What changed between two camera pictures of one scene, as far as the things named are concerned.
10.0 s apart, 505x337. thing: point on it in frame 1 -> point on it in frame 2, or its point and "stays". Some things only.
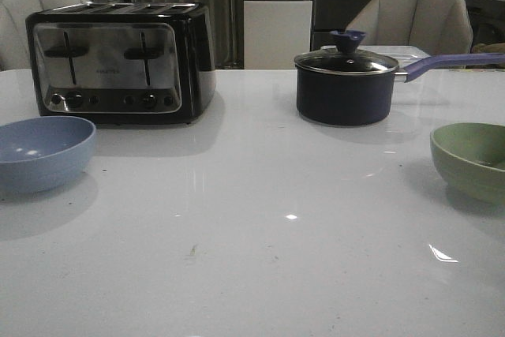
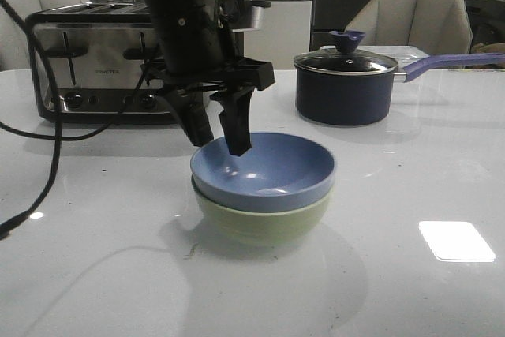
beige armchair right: (436, 20) stays
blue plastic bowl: (40, 154) -> (281, 171)
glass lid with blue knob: (346, 59) stays
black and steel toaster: (122, 63) stays
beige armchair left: (16, 7) stays
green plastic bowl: (471, 155) -> (263, 229)
